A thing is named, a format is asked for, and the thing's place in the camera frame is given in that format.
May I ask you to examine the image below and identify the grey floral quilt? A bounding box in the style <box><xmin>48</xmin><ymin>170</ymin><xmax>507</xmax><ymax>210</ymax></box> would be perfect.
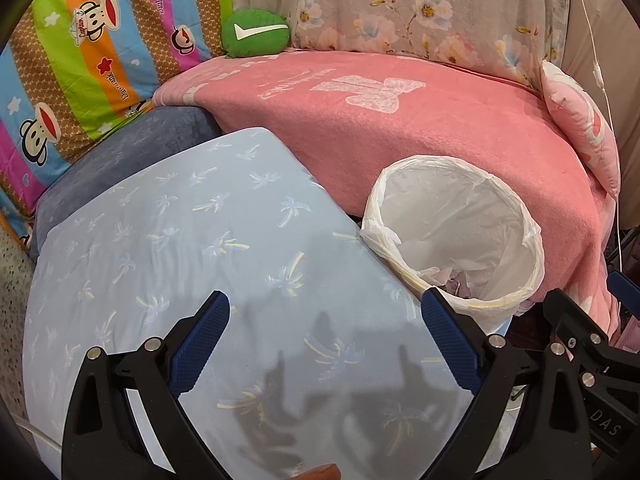
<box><xmin>232</xmin><ymin>0</ymin><xmax>570</xmax><ymax>88</ymax></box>

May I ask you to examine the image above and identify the white-lined trash bin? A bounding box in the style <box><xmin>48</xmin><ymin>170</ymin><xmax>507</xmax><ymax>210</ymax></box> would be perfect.
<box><xmin>361</xmin><ymin>155</ymin><xmax>544</xmax><ymax>334</ymax></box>

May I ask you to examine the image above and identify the beige curtain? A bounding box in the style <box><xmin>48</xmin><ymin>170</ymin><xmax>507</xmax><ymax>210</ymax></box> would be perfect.
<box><xmin>562</xmin><ymin>0</ymin><xmax>639</xmax><ymax>229</ymax></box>

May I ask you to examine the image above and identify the colourful monkey print pillow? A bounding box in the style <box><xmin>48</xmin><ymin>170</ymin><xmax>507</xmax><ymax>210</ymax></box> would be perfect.
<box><xmin>1</xmin><ymin>0</ymin><xmax>232</xmax><ymax>248</ymax></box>

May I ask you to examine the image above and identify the light blue palm-print cover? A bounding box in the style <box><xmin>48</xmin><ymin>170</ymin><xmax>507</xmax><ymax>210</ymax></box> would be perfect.
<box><xmin>23</xmin><ymin>129</ymin><xmax>471</xmax><ymax>479</ymax></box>

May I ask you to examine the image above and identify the pink towel blanket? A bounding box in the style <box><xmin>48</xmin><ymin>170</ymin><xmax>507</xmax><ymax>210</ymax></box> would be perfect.
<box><xmin>153</xmin><ymin>50</ymin><xmax>620</xmax><ymax>335</ymax></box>

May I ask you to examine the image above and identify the white cable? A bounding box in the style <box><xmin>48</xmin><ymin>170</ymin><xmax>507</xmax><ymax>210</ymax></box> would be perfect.
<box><xmin>12</xmin><ymin>410</ymin><xmax>64</xmax><ymax>453</ymax></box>

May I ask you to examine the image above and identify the pink cartoon small pillow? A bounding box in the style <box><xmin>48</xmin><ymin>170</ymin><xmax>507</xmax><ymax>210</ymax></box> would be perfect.
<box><xmin>540</xmin><ymin>61</ymin><xmax>622</xmax><ymax>198</ymax></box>

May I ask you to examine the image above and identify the purple cloth bag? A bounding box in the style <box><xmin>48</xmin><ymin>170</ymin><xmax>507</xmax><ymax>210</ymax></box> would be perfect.
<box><xmin>444</xmin><ymin>278</ymin><xmax>472</xmax><ymax>299</ymax></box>

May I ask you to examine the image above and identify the green round cushion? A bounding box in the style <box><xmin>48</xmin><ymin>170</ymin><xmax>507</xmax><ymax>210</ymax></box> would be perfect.
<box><xmin>221</xmin><ymin>9</ymin><xmax>291</xmax><ymax>58</ymax></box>

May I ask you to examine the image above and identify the blue-grey plush pillow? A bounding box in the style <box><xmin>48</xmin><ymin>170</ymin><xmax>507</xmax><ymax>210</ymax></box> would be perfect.
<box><xmin>28</xmin><ymin>106</ymin><xmax>222</xmax><ymax>260</ymax></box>

